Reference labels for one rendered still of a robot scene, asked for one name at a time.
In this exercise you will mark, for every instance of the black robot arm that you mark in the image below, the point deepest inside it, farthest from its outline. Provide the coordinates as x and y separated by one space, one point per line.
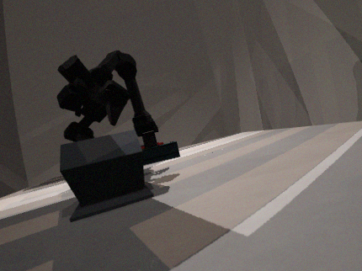
76 93

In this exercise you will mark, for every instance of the dark grey square panel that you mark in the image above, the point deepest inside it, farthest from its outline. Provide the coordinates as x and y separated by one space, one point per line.
104 173

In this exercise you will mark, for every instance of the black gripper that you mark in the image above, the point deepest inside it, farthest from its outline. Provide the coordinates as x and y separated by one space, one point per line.
109 100

